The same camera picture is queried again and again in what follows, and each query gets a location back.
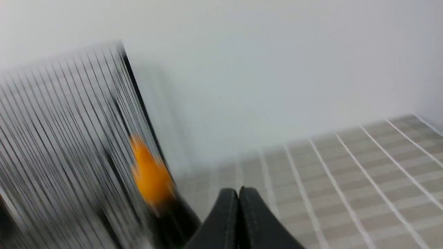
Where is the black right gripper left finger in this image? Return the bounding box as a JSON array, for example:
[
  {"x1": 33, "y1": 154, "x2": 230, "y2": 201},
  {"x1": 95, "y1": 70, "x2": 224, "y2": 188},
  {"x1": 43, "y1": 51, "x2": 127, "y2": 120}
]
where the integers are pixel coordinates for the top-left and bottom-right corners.
[{"x1": 185, "y1": 188, "x2": 239, "y2": 249}]

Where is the grey checked tablecloth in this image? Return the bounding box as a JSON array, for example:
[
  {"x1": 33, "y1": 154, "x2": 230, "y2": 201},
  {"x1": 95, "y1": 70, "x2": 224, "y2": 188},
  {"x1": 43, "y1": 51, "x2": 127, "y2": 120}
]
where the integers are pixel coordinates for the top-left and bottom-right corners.
[{"x1": 175, "y1": 114, "x2": 443, "y2": 249}]

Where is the black wire mesh rack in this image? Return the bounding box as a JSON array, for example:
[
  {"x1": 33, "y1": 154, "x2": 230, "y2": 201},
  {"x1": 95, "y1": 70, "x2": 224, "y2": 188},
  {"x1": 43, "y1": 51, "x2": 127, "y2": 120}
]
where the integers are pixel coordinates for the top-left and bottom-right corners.
[{"x1": 0, "y1": 41, "x2": 159, "y2": 249}]

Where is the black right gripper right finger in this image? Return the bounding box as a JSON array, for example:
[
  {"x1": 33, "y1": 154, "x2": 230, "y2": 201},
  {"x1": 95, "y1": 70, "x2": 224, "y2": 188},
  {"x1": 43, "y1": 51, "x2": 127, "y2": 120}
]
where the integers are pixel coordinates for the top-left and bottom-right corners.
[{"x1": 238, "y1": 186, "x2": 304, "y2": 249}]

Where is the small sauce bottle orange cap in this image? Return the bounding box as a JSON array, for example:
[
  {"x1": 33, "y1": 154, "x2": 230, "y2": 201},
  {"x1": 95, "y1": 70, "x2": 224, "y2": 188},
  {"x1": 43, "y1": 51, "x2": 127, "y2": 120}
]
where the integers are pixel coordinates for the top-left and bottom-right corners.
[{"x1": 130, "y1": 135, "x2": 201, "y2": 249}]

